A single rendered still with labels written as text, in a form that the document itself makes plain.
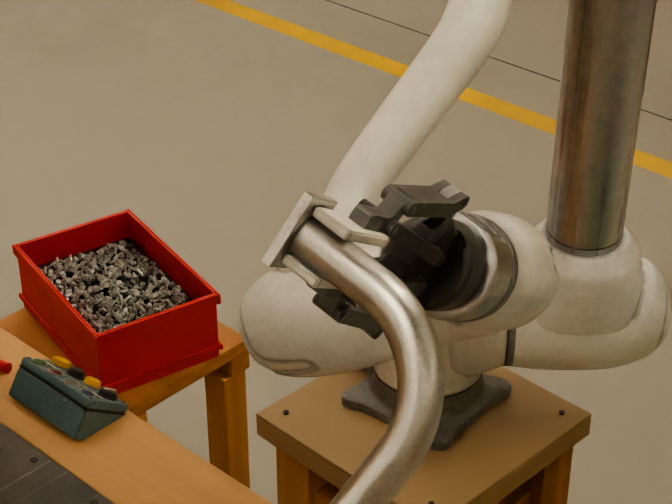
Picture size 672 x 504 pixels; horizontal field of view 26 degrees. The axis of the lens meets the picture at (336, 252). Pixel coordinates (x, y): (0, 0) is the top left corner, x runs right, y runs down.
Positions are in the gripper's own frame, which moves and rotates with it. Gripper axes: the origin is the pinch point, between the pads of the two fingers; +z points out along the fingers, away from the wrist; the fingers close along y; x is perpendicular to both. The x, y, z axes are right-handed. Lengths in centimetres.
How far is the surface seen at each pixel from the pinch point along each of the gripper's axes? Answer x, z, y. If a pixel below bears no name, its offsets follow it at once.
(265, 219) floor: -142, -288, -65
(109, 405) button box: -49, -81, -53
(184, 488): -31, -77, -54
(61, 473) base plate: -45, -73, -62
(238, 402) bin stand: -51, -125, -57
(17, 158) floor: -223, -283, -97
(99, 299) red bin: -72, -105, -51
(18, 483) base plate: -48, -69, -65
